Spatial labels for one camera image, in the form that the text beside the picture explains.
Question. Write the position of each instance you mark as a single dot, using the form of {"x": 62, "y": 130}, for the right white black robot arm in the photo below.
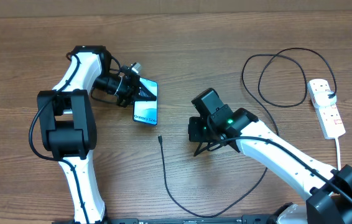
{"x": 326, "y": 191}

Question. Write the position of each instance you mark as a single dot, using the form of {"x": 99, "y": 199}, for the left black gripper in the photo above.
{"x": 133, "y": 88}

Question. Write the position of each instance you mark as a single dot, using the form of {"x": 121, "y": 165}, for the white power strip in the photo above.
{"x": 329, "y": 117}

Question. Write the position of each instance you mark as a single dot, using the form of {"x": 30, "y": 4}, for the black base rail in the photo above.
{"x": 245, "y": 219}

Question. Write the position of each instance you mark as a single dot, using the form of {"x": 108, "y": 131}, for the white USB charger plug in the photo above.
{"x": 323, "y": 99}

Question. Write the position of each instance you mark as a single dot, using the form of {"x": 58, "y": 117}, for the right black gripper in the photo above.
{"x": 195, "y": 124}

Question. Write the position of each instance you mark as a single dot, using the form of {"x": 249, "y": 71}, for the blue Galaxy smartphone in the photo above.
{"x": 146, "y": 111}

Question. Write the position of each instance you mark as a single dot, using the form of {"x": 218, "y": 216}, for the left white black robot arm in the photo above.
{"x": 68, "y": 127}

